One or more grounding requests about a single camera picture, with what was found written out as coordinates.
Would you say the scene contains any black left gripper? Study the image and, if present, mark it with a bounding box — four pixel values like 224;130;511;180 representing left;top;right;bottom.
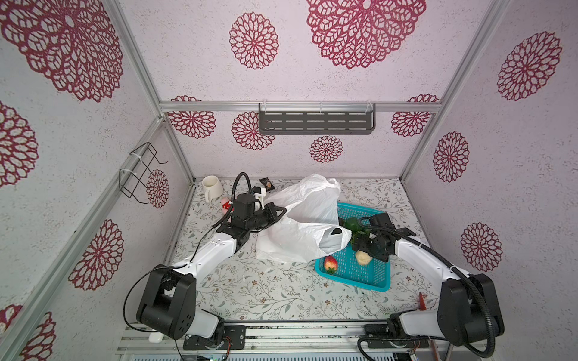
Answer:
247;202;287;232

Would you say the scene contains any beige potato fruit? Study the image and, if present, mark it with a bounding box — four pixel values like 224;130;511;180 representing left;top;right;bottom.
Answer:
355;251;373;266

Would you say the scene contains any dark green avocado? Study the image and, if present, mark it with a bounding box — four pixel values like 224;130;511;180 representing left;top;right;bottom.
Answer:
343;217;364;233

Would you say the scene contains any white plastic bag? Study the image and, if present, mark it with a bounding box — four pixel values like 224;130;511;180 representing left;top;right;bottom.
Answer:
255;174;352;263

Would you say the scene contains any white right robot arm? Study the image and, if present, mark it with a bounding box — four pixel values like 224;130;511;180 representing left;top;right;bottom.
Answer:
354;213;505;358

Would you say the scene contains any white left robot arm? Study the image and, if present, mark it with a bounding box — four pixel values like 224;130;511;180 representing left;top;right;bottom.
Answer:
136;201;287;344

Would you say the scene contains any small black snack packet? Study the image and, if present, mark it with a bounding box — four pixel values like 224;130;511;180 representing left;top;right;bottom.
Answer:
260;177;275;192

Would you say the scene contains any teal plastic basket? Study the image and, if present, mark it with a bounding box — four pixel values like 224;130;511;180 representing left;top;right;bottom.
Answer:
315;202;391;293

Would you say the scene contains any red apple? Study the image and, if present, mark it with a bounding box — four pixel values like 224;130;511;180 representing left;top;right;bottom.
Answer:
323;256;339;275

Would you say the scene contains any white mug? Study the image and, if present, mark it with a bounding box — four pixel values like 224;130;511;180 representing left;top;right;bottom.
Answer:
202;175;224;203

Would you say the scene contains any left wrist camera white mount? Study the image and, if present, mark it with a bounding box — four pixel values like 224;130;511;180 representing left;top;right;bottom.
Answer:
251;186;266;211

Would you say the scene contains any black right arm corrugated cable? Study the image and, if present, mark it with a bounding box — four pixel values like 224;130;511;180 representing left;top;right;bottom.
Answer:
358;215;497;359

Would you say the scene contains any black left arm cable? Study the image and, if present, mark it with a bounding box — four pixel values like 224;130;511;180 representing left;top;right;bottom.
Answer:
123;171;254;334

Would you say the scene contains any grey wall shelf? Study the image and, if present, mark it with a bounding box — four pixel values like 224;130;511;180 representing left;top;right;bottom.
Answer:
257;104;376;135

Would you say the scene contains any metal base rail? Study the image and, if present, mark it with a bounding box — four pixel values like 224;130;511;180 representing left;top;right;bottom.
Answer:
112;320;477;360

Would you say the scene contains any black wire wall rack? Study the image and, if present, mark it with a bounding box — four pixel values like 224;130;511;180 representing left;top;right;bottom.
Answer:
117;142;168;205

